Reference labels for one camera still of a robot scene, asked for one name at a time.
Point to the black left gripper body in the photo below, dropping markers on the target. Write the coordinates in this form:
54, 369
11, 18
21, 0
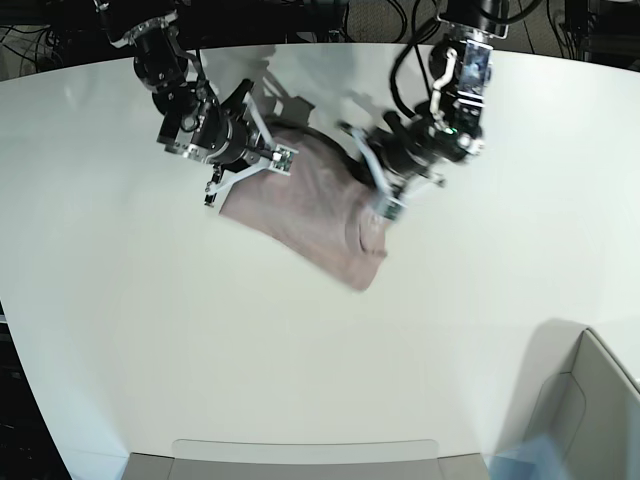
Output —
413, 137

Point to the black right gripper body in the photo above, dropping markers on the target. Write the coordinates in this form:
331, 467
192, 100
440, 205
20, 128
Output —
214, 123

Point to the mauve pink T-shirt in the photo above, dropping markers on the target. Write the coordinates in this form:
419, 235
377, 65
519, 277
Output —
319, 210

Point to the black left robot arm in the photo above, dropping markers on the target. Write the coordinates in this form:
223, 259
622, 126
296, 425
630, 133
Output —
454, 54

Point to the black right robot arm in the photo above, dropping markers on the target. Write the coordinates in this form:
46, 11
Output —
196, 124

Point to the grey box right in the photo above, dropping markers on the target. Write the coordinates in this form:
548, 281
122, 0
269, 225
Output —
585, 424

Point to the blue translucent object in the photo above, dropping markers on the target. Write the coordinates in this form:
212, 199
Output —
525, 457

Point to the white camera bracket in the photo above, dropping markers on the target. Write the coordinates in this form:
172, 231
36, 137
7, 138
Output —
249, 149
391, 170

